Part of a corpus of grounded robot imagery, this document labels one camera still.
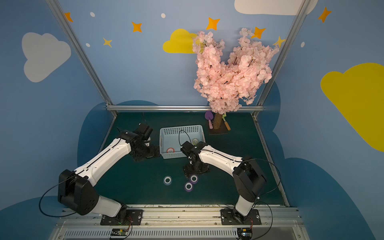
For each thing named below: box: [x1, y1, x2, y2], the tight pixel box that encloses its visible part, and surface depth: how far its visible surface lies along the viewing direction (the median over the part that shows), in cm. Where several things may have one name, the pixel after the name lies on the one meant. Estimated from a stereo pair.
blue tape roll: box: [163, 175, 173, 186], surface depth 88 cm
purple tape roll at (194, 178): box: [189, 174, 199, 184], surface depth 88 cm
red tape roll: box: [166, 147, 176, 154], surface depth 101 cm
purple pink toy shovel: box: [204, 110, 214, 130], surface depth 123 cm
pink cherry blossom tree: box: [192, 28, 279, 130], surface depth 70 cm
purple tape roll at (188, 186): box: [184, 182, 194, 192], surface depth 86 cm
